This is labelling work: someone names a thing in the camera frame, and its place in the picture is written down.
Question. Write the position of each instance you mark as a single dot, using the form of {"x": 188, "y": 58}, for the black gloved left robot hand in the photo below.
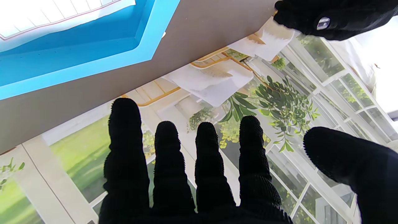
{"x": 348, "y": 15}

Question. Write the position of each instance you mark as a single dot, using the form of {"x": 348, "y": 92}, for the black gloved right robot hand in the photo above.
{"x": 171, "y": 177}

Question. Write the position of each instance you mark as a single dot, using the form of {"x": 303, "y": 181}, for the blue plastic file box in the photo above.
{"x": 77, "y": 53}

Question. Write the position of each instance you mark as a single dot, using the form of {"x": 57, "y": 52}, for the red-lined white paper sheet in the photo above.
{"x": 46, "y": 12}

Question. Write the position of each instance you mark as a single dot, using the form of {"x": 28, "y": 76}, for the printed garden window backdrop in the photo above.
{"x": 279, "y": 99}

